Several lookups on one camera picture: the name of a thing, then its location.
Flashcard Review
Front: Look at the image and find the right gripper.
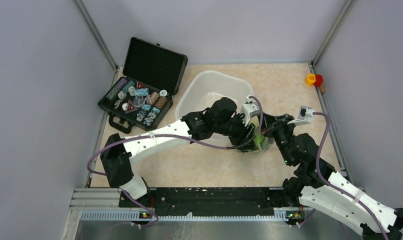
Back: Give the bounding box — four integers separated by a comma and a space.
257, 112, 297, 166

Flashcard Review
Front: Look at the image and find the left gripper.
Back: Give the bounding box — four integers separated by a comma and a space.
214, 113, 257, 151

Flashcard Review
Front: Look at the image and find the clear zip top bag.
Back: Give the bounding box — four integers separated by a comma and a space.
232, 123, 272, 153

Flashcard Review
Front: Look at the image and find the light green small cucumber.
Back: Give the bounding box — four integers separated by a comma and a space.
253, 133, 265, 150

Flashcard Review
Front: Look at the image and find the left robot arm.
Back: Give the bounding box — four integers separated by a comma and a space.
100, 95, 263, 207

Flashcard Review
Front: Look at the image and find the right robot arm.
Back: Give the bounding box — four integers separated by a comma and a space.
261, 112, 403, 240

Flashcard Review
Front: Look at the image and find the red yellow emergency button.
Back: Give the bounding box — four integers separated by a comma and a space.
304, 73, 326, 94

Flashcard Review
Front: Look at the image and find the black open case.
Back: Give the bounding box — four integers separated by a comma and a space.
98, 37, 188, 134

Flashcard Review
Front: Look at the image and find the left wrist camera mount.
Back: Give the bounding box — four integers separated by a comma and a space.
240, 95, 261, 127

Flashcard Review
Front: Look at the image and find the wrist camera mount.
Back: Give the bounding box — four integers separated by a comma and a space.
287, 106, 315, 126
240, 95, 261, 127

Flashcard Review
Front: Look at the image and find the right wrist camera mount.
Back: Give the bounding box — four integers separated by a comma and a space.
287, 106, 315, 126

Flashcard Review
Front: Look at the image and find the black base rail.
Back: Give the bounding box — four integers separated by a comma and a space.
68, 185, 322, 223

